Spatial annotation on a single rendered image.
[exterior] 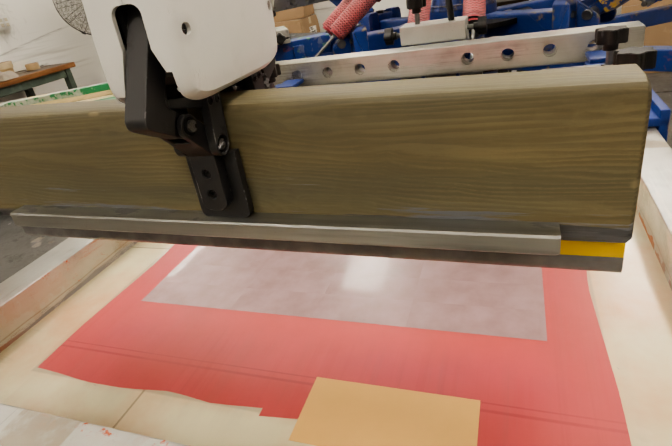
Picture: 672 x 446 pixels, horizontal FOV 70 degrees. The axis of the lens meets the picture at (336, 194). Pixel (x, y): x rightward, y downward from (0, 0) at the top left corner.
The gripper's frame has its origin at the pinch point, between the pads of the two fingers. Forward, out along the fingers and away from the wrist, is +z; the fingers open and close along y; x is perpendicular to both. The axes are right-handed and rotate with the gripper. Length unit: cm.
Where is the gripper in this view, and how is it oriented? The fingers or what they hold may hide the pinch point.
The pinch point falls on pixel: (237, 169)
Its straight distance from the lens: 29.0
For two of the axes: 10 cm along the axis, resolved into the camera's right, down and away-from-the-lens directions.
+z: 1.5, 8.9, 4.2
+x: 9.4, 0.1, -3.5
